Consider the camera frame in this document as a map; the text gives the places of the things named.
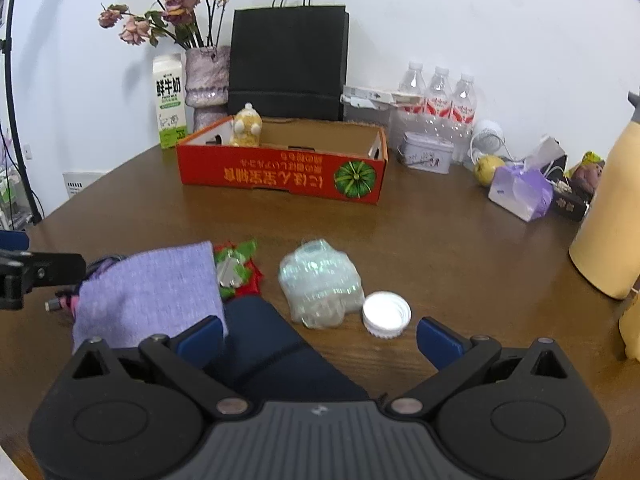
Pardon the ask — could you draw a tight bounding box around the small white fan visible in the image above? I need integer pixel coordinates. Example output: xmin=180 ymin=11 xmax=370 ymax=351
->
xmin=469 ymin=120 xmax=507 ymax=166

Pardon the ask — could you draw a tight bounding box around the yellow plush toy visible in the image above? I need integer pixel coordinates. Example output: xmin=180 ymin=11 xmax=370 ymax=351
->
xmin=229 ymin=103 xmax=263 ymax=148

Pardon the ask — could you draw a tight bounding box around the purple tissue pack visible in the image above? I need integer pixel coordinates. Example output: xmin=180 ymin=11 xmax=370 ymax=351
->
xmin=488 ymin=135 xmax=568 ymax=222

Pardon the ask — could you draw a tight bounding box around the small decorated tin box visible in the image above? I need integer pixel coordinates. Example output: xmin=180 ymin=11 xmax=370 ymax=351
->
xmin=398 ymin=131 xmax=455 ymax=175

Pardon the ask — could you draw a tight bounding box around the small black box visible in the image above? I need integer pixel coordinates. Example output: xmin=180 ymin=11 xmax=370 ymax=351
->
xmin=550 ymin=187 xmax=591 ymax=223

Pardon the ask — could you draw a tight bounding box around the purple knitted cloth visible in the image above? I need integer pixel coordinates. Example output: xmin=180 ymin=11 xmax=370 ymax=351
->
xmin=72 ymin=241 xmax=229 ymax=356

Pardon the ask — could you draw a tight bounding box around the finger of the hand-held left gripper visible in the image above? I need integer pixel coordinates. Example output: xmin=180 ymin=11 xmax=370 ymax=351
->
xmin=0 ymin=230 xmax=30 ymax=251
xmin=0 ymin=249 xmax=87 ymax=311

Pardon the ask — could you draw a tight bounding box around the white printed box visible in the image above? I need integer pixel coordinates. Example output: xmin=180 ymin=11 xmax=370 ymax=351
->
xmin=62 ymin=171 xmax=108 ymax=197

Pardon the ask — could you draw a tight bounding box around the cluttered storage shelf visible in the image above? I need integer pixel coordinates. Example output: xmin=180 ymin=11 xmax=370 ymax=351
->
xmin=0 ymin=160 xmax=36 ymax=231

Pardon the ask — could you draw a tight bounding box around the pale yellow container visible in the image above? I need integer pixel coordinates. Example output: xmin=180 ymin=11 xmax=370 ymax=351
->
xmin=619 ymin=290 xmax=640 ymax=361

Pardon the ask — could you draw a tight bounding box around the red cardboard box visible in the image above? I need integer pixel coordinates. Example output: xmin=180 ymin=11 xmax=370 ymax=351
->
xmin=176 ymin=116 xmax=389 ymax=207

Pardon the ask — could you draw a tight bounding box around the black tripod stand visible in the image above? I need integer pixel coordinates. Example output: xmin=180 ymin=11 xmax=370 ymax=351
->
xmin=0 ymin=0 xmax=43 ymax=226

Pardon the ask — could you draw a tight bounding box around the cream yellow thermos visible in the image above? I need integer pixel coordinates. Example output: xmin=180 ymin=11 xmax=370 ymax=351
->
xmin=569 ymin=91 xmax=640 ymax=301

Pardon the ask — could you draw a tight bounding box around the green and white milk carton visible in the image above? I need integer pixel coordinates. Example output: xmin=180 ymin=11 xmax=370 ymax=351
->
xmin=152 ymin=53 xmax=188 ymax=150

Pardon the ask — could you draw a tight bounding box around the iridescent clear plastic bag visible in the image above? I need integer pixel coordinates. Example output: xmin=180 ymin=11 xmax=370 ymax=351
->
xmin=278 ymin=239 xmax=366 ymax=331

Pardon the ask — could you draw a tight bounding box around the black paper bag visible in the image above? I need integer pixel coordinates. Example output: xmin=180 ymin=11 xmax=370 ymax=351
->
xmin=227 ymin=0 xmax=350 ymax=122

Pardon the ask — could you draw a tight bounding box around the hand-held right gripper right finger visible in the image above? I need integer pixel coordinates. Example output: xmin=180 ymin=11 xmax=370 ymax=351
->
xmin=387 ymin=316 xmax=574 ymax=418

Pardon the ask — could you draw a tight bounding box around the white cardboard packaging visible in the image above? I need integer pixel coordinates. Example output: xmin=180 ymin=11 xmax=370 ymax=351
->
xmin=341 ymin=85 xmax=426 ymax=126

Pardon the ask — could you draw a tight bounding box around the dark navy cloth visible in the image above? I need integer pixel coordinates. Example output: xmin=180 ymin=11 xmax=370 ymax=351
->
xmin=202 ymin=295 xmax=371 ymax=403

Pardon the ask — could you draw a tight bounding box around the white plastic lid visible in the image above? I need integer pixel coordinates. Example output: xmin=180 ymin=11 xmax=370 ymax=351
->
xmin=362 ymin=291 xmax=412 ymax=338

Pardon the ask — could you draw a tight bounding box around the purple textured vase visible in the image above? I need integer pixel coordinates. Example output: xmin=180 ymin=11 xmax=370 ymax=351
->
xmin=184 ymin=46 xmax=232 ymax=133

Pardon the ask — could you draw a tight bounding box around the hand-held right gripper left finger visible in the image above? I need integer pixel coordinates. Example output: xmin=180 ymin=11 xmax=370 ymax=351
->
xmin=60 ymin=316 xmax=253 ymax=418

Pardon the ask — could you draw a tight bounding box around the red and green gift bow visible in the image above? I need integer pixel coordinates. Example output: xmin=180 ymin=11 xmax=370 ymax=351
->
xmin=213 ymin=240 xmax=265 ymax=302

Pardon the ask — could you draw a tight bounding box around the yellow green apple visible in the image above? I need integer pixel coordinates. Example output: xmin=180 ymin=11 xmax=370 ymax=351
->
xmin=474 ymin=156 xmax=507 ymax=188

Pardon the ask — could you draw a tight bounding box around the clear water bottle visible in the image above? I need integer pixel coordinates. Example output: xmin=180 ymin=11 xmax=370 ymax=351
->
xmin=425 ymin=66 xmax=453 ymax=146
xmin=450 ymin=73 xmax=477 ymax=165
xmin=397 ymin=61 xmax=428 ymax=151

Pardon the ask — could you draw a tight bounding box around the colourful snack packet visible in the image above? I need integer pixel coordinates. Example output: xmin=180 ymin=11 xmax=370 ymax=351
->
xmin=565 ymin=151 xmax=606 ymax=196

